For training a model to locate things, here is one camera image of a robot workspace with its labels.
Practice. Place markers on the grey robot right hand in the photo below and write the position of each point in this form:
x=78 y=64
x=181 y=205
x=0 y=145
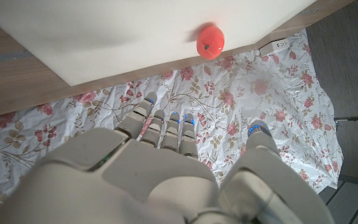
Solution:
x=151 y=174

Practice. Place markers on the white power strip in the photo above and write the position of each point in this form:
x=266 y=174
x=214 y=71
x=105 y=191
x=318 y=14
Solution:
x=273 y=47

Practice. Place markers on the black backdrop stand pole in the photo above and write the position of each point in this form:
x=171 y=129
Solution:
x=356 y=118

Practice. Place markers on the floral backdrop cloth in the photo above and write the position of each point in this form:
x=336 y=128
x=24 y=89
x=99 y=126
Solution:
x=259 y=93

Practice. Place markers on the cream foam mat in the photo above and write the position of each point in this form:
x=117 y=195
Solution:
x=104 y=31

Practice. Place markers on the red ball with stem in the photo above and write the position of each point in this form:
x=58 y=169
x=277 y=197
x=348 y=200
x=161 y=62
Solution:
x=210 y=42

